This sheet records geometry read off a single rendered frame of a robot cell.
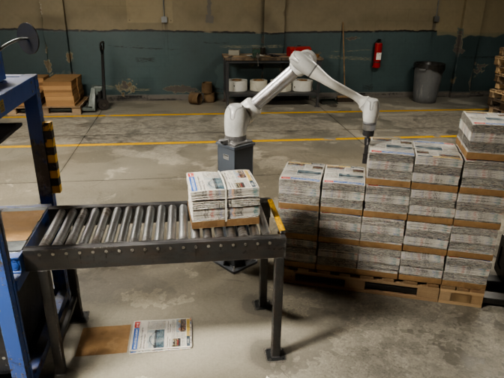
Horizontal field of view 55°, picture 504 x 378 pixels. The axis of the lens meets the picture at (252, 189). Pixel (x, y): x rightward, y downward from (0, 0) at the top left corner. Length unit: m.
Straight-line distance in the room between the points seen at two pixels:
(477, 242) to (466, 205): 0.28
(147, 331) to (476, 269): 2.22
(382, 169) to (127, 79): 7.17
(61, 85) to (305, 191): 6.23
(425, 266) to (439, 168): 0.71
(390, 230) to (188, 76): 6.92
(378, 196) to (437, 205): 0.38
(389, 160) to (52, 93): 6.73
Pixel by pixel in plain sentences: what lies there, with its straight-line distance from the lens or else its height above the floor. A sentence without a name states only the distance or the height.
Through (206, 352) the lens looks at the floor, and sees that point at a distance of 3.08.
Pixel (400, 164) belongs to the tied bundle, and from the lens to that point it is 3.27.
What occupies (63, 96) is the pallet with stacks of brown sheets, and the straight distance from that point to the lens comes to 8.92.
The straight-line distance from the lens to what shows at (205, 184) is 2.65.
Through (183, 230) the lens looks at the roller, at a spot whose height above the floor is 0.80.
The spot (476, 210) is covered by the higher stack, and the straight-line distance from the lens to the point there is 3.44.
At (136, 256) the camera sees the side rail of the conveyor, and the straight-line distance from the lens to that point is 2.59.
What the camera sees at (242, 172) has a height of 1.03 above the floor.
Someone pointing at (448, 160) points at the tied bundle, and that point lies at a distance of 3.28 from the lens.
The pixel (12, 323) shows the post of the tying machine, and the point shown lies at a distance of 2.67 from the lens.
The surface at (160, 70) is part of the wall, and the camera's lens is 9.70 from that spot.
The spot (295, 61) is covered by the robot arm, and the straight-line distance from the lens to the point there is 3.29.
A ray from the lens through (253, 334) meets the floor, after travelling 3.20.
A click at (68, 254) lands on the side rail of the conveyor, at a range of 2.64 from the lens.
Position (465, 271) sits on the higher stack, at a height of 0.27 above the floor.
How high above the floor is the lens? 2.01
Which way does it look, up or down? 22 degrees down
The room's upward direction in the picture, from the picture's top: 1 degrees clockwise
